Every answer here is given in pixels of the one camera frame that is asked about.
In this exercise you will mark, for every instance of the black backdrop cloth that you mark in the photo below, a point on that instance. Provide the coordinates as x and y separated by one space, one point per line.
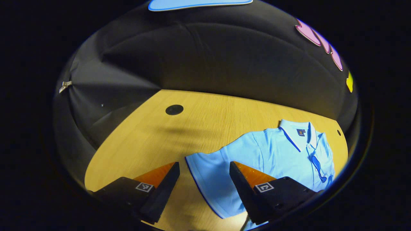
208 57

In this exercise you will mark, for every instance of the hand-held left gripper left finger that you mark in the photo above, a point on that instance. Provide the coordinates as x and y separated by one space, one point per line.
163 189

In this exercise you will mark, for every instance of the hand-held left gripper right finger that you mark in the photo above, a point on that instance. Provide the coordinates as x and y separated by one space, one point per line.
244 189

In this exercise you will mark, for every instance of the silver metal clip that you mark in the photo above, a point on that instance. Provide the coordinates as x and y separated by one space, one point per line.
65 86

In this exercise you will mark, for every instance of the light blue T-shirt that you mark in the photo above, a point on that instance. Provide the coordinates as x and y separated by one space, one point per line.
273 154

